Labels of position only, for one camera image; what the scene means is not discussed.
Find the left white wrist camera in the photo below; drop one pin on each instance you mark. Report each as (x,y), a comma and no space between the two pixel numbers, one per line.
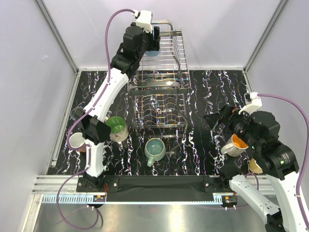
(144,19)

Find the pink handled white mug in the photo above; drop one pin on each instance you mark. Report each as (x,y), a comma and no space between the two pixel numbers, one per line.
(77,142)

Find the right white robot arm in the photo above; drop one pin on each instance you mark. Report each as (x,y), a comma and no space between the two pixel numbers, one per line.
(259,132)

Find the steel wire dish rack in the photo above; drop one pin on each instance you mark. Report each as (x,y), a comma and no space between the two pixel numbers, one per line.
(159,88)

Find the white slotted cable duct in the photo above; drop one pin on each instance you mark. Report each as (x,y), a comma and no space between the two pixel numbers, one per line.
(74,199)

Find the orange interior white mug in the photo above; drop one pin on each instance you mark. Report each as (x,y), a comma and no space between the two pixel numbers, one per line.
(234,146)

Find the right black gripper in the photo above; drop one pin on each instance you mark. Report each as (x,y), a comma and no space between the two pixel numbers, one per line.
(227,115)

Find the pale yellow mug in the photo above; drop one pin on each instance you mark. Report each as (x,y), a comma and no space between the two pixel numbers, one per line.
(254,167)

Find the clear glass tumbler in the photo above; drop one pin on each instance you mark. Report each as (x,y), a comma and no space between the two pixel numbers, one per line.
(74,113)

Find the green interior white mug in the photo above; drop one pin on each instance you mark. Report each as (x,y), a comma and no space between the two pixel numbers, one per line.
(119,130)

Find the light blue plastic cup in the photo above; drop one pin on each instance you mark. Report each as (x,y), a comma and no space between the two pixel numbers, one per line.
(149,52)

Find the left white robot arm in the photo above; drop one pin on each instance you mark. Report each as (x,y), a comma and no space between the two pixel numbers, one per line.
(94,131)

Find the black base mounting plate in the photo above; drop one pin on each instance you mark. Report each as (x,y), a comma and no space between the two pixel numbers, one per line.
(117,183)

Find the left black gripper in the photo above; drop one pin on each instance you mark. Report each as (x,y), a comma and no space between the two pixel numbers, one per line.
(153,45)

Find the teal glazed ceramic mug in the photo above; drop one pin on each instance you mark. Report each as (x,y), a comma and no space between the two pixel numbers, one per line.
(154,150)

